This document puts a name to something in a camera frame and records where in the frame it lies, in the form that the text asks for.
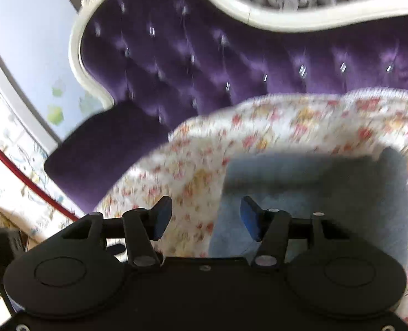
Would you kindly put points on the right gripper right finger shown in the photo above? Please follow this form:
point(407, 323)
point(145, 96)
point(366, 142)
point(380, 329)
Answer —
point(269, 228)

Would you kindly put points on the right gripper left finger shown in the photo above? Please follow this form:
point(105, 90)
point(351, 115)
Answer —
point(142, 227)

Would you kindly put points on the grey argyle sweater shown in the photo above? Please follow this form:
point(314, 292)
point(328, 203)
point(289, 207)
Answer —
point(366, 195)

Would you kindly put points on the floral bed cover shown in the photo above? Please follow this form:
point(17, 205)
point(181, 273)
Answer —
point(190, 168)

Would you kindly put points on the white printed box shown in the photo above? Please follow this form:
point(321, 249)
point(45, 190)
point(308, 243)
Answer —
point(18, 203)

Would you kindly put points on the purple tufted chaise sofa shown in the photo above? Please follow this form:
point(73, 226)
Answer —
point(155, 63)

